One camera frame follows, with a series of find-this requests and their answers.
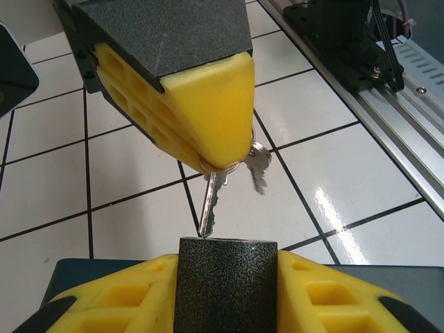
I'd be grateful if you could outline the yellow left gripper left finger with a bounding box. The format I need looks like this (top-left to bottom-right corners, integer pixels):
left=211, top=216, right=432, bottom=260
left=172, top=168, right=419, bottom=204
left=13, top=253, right=181, bottom=333

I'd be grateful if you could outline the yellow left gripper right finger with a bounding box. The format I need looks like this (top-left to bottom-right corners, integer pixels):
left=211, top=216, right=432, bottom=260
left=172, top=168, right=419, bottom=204
left=275, top=249, right=422, bottom=333

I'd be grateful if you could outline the silver key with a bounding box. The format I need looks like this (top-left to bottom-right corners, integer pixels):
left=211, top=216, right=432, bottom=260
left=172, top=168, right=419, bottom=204
left=198, top=169, right=229, bottom=241
left=246, top=141, right=273, bottom=196

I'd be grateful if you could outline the dark speckled padlock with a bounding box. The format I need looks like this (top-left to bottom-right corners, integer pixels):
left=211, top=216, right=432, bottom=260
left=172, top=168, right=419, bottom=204
left=175, top=237, right=279, bottom=333

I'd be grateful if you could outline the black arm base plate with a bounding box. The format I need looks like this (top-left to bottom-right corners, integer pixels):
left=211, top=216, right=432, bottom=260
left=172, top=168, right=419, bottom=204
left=282, top=0, right=406, bottom=94

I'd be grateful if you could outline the black ribbed cable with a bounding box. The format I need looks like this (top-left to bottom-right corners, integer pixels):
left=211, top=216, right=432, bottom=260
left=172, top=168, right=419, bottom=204
left=370, top=0, right=406, bottom=93

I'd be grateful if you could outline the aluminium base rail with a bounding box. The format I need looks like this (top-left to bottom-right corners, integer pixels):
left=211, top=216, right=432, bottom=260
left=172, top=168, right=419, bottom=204
left=258, top=0, right=444, bottom=218

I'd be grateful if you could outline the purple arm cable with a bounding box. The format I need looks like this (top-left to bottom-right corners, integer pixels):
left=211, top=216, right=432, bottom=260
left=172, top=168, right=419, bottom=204
left=397, top=0, right=416, bottom=38

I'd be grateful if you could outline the grey slotted cable tray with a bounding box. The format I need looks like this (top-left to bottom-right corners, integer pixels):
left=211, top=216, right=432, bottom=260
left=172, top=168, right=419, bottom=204
left=390, top=36, right=444, bottom=96

